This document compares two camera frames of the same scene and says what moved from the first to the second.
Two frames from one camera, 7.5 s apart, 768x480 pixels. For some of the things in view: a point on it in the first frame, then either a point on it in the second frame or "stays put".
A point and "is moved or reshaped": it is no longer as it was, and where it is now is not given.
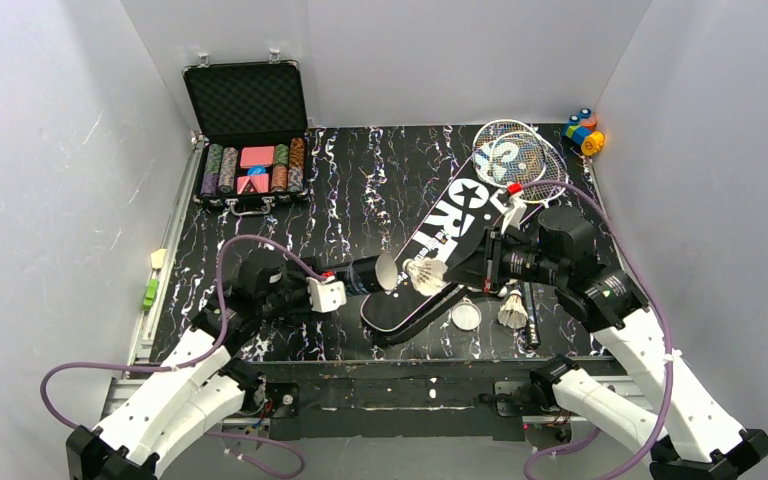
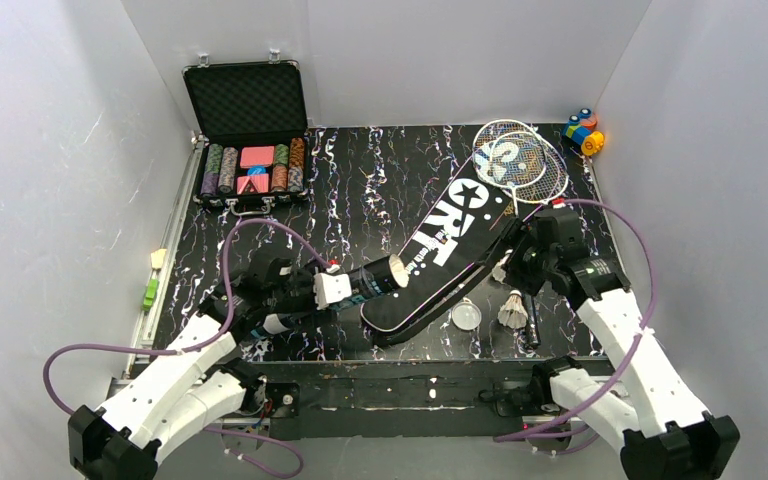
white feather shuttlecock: x=513 y=313 stays put
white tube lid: x=466 y=315 stays put
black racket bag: x=450 y=235 stays put
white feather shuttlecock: x=427 y=276 is moved or reshaped
